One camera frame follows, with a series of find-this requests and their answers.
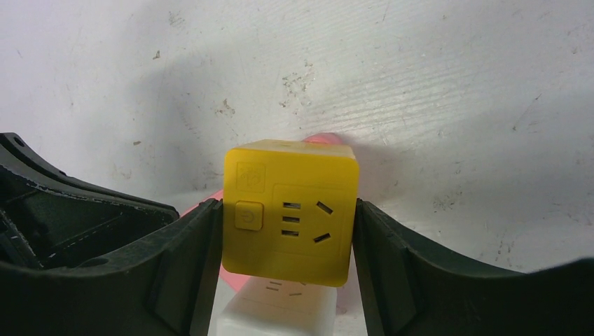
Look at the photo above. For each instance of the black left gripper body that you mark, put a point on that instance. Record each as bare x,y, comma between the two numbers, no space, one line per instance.
51,220

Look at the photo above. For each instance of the yellow cube socket plug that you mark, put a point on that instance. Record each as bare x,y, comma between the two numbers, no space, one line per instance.
288,211

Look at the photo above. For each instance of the white cube socket with tiger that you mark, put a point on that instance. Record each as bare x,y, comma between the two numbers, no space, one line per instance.
273,307

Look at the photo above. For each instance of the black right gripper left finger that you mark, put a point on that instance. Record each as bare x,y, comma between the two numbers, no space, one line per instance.
161,284

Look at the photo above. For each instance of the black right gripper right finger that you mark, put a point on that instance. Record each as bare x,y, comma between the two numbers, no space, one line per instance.
412,285

